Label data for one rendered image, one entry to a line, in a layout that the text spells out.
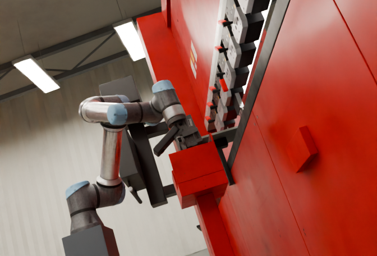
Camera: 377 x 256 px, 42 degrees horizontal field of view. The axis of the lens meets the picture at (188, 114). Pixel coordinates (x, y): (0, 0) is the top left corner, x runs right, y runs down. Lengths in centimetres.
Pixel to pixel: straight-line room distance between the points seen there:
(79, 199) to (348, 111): 155
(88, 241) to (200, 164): 75
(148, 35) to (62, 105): 729
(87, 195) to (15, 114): 884
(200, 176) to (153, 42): 198
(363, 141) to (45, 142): 982
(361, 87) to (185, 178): 87
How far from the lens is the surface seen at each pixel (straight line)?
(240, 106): 230
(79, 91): 1068
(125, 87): 351
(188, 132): 169
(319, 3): 95
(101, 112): 190
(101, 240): 218
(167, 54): 344
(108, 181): 230
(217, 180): 162
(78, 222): 225
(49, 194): 1024
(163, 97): 174
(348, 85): 92
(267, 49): 128
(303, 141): 115
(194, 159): 164
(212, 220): 167
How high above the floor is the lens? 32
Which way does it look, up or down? 21 degrees up
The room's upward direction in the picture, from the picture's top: 19 degrees counter-clockwise
